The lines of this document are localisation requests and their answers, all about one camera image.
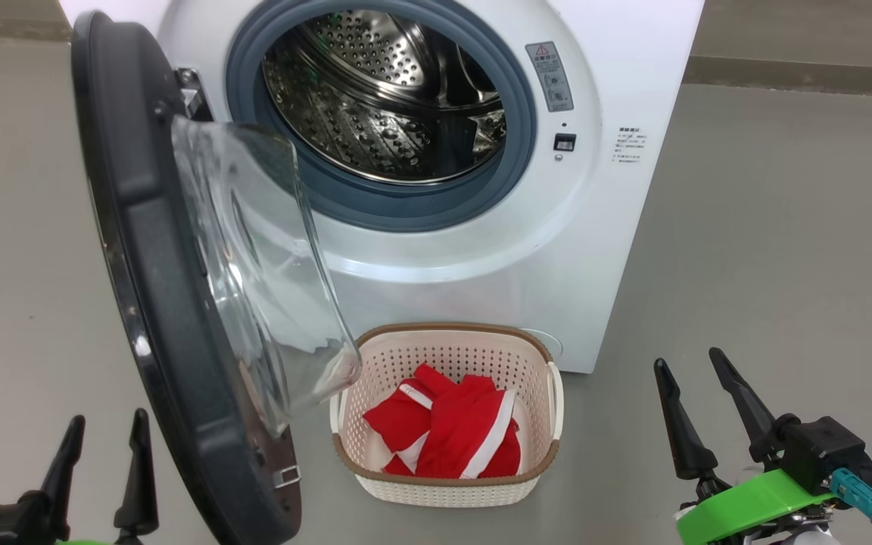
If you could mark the white washing machine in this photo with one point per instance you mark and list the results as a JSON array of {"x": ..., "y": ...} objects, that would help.
[{"x": 580, "y": 250}]

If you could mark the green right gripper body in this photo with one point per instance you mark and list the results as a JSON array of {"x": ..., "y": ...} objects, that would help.
[{"x": 746, "y": 507}]

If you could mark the perforated steel drum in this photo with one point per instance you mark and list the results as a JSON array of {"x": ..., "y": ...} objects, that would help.
[{"x": 375, "y": 98}]

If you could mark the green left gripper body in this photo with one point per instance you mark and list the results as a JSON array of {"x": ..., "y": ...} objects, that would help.
[{"x": 84, "y": 542}]

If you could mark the cream perforated laundry basket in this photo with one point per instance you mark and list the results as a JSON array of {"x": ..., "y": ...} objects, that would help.
[{"x": 451, "y": 348}]

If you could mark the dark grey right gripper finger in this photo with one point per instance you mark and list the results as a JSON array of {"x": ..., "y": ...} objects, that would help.
[
  {"x": 758, "y": 428},
  {"x": 689, "y": 446}
]

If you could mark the grey warning sticker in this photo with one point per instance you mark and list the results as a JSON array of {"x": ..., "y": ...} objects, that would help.
[{"x": 549, "y": 76}]

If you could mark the grey rubber door gasket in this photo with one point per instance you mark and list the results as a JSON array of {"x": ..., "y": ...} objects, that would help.
[{"x": 512, "y": 174}]

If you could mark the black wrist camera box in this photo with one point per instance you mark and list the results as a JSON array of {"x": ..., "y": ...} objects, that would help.
[
  {"x": 822, "y": 450},
  {"x": 4, "y": 522}
]

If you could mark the dark round washing machine door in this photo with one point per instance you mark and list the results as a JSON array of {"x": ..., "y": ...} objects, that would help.
[{"x": 156, "y": 303}]

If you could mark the teal right camera connector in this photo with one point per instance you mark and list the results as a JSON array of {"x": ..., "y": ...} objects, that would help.
[{"x": 860, "y": 496}]

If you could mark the black door lock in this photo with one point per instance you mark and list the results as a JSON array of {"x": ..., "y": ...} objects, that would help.
[{"x": 565, "y": 142}]

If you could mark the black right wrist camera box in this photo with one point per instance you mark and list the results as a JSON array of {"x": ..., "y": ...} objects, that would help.
[{"x": 822, "y": 450}]

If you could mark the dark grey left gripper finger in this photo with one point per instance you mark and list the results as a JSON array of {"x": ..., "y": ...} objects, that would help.
[
  {"x": 61, "y": 484},
  {"x": 137, "y": 484}
]

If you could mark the red and white garment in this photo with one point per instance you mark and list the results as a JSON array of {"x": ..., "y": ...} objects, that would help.
[{"x": 466, "y": 431}]

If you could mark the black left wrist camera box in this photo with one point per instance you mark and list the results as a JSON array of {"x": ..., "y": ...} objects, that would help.
[{"x": 4, "y": 522}]

